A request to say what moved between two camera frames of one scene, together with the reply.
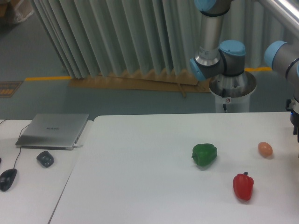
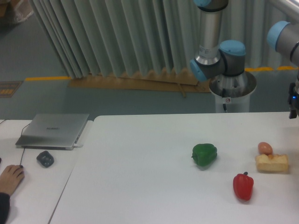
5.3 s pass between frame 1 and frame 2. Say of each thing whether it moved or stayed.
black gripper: moved
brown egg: stayed
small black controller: stayed
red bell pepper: stayed
